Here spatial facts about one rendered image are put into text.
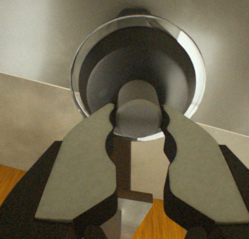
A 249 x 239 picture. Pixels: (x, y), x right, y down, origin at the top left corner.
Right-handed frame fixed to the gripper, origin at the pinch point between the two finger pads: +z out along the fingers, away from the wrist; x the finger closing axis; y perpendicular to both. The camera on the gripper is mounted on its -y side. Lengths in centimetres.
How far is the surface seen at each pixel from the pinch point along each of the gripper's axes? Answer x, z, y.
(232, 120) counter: 24.1, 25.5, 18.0
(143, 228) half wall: 17, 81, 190
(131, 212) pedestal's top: 1, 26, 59
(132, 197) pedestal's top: 1, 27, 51
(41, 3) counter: -16.5, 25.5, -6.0
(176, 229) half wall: 53, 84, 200
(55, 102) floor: -60, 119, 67
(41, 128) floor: -79, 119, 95
